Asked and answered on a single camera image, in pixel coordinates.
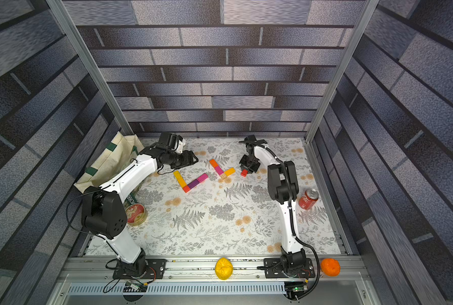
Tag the red wooden block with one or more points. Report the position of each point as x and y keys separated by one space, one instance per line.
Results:
x=244 y=172

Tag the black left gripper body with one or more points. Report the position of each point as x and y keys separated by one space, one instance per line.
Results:
x=180 y=159

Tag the yellow wooden block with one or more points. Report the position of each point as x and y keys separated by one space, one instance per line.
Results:
x=178 y=176

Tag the yellow-orange wooden block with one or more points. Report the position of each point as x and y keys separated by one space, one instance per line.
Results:
x=229 y=172

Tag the slotted metal cable tray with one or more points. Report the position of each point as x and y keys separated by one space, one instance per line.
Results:
x=201 y=288

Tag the orange wooden block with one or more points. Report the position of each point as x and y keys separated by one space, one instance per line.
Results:
x=214 y=163

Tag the orange-yellow wooden block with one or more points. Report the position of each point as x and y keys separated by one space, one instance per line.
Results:
x=182 y=183

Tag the cream green tote bag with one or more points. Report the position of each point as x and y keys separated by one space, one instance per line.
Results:
x=117 y=155

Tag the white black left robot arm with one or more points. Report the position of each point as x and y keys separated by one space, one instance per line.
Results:
x=103 y=213

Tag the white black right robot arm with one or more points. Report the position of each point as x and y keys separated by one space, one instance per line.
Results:
x=283 y=188

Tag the magenta wooden block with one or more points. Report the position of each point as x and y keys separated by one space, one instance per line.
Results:
x=202 y=178

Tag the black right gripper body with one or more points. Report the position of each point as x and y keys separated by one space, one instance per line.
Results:
x=248 y=164

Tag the pink wooden block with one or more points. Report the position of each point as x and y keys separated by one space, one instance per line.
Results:
x=219 y=171

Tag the red soda can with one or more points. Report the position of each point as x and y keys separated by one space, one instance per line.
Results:
x=309 y=198

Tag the round red tin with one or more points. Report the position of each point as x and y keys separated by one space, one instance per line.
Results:
x=136 y=214

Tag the orange mandarin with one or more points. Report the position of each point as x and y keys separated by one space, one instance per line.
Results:
x=330 y=267

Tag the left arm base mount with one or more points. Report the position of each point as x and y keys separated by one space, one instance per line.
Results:
x=142 y=269

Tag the purple wooden block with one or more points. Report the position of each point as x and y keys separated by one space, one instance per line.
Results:
x=193 y=184

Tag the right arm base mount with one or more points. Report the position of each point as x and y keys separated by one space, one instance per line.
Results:
x=276 y=271

